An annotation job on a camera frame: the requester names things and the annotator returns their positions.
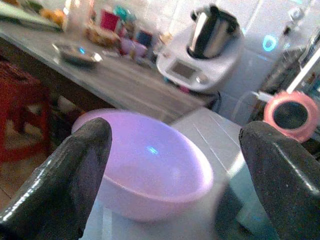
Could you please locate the white kitchen cooking machine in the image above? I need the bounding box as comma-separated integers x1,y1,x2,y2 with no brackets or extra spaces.
156,4,245,94

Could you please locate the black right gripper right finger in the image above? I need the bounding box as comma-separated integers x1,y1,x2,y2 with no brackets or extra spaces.
238,120,320,240

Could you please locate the brown food packet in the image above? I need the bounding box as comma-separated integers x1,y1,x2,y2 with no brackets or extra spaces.
86,23,121,48

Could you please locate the dark shallow dish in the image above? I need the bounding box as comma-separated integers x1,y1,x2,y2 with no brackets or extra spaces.
52,42,103,66

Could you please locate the red box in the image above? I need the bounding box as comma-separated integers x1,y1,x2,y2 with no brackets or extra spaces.
99,8,121,35

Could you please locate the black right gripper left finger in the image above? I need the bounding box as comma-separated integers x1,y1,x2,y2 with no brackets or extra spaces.
0,117,113,240

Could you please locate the clear plastic bottle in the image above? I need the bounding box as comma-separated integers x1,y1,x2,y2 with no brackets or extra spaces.
63,0,95,32

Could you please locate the lilac plastic bowl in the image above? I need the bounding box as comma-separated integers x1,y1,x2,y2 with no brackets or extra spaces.
71,108,215,223

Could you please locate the red plastic stool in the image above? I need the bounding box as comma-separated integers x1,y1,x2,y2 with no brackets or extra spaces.
0,61,52,163

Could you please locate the pink round container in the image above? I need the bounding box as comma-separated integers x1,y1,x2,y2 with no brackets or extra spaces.
263,91,320,143

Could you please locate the orange fruit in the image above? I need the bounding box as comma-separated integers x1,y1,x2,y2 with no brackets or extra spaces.
39,8,66,27

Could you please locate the dark blue cup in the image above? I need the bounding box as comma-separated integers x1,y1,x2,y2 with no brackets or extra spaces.
136,29,154,48

